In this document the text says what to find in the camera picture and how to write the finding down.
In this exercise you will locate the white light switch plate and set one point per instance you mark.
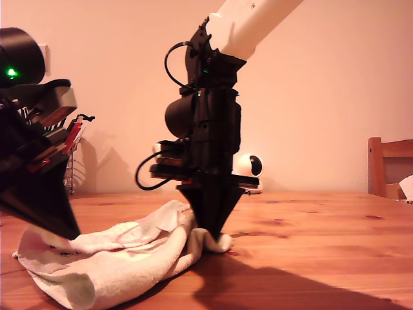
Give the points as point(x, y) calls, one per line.
point(47, 55)

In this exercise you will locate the wooden chair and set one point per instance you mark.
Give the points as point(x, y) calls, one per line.
point(374, 168)

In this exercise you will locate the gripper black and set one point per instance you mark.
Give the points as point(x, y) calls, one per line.
point(216, 151)

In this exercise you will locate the red chopstick sleeve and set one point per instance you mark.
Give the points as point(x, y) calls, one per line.
point(75, 130)

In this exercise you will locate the black elastic loop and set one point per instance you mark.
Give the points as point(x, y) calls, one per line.
point(85, 117)

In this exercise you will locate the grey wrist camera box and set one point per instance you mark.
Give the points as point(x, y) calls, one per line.
point(61, 100)
point(171, 150)

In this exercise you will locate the white tissue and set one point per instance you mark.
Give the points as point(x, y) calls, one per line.
point(407, 189)

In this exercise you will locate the cream terry tea towel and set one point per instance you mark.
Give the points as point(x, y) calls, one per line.
point(129, 258)

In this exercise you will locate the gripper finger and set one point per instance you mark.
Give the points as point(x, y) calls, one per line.
point(45, 203)

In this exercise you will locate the white round security camera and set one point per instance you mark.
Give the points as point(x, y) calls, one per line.
point(246, 164)

